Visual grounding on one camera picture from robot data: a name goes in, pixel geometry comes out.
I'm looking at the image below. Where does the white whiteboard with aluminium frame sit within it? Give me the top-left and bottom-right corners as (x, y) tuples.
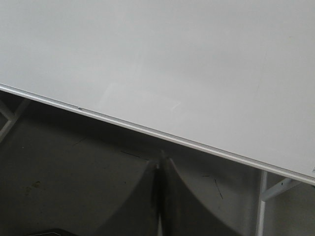
(0, 0), (315, 184)

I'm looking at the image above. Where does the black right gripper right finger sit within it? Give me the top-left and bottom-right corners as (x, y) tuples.
(158, 151), (249, 236)

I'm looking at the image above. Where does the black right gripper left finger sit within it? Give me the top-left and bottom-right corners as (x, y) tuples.
(93, 161), (159, 236)

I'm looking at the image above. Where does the white metal table leg frame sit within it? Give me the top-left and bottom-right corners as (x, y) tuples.
(255, 171), (301, 236)

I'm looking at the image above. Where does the white metal left leg frame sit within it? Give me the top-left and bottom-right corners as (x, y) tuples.
(0, 98), (31, 142)

